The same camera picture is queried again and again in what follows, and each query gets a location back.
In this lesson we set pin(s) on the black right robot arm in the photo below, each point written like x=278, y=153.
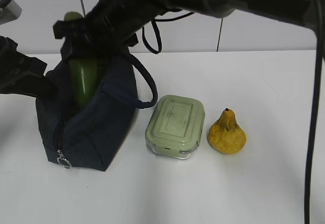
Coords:
x=305, y=13

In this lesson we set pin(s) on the navy fabric lunch bag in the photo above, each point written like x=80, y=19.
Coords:
x=91, y=137

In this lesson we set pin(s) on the yellow pear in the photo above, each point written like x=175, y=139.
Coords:
x=225, y=135

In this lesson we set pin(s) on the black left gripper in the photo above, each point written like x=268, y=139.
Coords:
x=21, y=74

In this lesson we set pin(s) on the green lidded glass container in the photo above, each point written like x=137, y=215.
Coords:
x=175, y=127

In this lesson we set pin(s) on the green cucumber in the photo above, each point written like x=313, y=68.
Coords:
x=82, y=66

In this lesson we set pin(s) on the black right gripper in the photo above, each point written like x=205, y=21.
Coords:
x=110, y=23

